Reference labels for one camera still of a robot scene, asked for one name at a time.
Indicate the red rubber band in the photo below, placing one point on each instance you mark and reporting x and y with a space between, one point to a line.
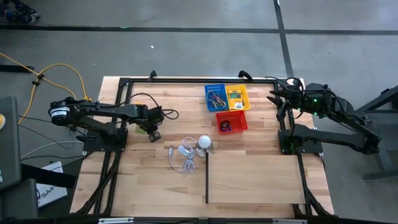
214 99

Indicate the yellow plastic basket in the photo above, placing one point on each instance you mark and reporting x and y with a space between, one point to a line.
245 93

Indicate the white light bulb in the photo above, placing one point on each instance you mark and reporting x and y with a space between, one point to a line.
205 141

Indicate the red plastic basket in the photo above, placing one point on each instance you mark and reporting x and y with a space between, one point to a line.
239 119

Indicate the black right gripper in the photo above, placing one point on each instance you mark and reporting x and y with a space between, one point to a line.
295 99

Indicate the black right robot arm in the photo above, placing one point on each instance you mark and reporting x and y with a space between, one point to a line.
335 138

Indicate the large tan rubber band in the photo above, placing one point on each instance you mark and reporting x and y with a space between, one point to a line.
213 93

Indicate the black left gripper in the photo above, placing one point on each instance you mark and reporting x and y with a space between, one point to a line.
146 118

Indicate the green rubber band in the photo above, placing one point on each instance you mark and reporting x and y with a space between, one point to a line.
221 102

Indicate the brown rubber band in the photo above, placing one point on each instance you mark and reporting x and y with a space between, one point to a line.
217 101

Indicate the black metal cart frame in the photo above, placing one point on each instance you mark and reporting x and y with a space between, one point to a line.
385 161

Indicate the white printed box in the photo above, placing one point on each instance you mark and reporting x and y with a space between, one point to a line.
51 189

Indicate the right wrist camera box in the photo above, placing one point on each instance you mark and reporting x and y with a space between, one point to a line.
281 113

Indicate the silver metal bracket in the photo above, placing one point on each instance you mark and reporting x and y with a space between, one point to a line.
289 221
115 220

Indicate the dark grey block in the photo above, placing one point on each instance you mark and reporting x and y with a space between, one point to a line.
18 199

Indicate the black metal table frame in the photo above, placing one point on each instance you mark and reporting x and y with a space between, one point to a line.
186 80

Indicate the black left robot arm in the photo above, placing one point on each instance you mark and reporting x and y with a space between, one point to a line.
93 110

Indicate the black flat floor bar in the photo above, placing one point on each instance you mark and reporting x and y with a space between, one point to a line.
15 68

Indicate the blue plastic basket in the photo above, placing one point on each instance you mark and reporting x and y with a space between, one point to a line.
209 109

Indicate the round yellow sticker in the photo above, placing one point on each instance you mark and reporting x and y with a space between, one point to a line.
2 122

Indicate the dark grey case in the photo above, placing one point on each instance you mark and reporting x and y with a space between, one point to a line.
9 146

